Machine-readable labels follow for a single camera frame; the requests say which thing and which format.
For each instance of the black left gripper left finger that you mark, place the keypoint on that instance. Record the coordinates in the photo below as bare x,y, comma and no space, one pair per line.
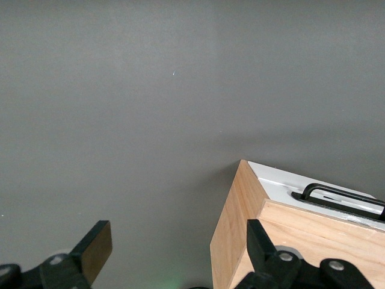
90,247

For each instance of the light wooden drawer cabinet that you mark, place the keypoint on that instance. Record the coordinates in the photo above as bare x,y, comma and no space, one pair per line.
231,228

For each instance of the wooden drawer with white front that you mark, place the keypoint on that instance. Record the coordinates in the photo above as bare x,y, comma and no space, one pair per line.
276,177

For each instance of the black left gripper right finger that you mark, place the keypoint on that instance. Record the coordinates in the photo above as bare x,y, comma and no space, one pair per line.
261,256

